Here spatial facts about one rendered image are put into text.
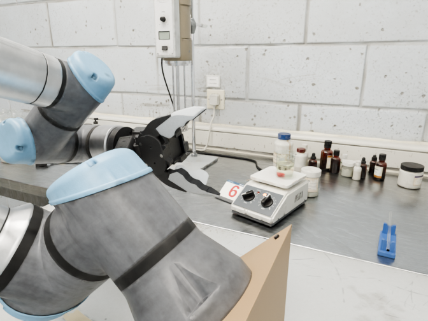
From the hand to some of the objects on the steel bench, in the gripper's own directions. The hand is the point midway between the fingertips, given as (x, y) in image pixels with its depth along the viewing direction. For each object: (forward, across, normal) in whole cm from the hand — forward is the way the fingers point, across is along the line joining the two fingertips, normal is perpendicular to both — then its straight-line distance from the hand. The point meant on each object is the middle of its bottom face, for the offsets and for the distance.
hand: (212, 156), depth 51 cm
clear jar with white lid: (+5, +36, -48) cm, 60 cm away
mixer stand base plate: (-45, +33, -53) cm, 78 cm away
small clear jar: (+14, +41, -70) cm, 82 cm away
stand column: (-46, +35, -65) cm, 87 cm away
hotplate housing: (-3, +33, -34) cm, 48 cm away
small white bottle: (+17, +41, -67) cm, 80 cm away
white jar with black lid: (+33, +42, -68) cm, 87 cm away
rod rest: (+26, +33, -26) cm, 50 cm away
